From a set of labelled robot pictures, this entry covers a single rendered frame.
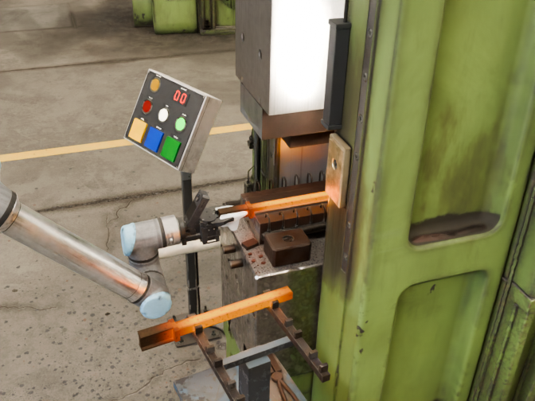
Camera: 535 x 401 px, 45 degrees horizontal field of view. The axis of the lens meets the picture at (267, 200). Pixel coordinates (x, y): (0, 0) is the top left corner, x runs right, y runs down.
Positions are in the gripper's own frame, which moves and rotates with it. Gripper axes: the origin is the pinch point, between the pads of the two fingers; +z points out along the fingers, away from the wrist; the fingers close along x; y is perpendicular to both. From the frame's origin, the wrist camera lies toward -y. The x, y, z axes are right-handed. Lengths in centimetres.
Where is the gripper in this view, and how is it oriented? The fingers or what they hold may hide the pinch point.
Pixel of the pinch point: (242, 209)
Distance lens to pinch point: 196.4
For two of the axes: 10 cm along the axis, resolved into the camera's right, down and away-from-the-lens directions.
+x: 3.3, 5.1, -7.9
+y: 0.2, 8.4, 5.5
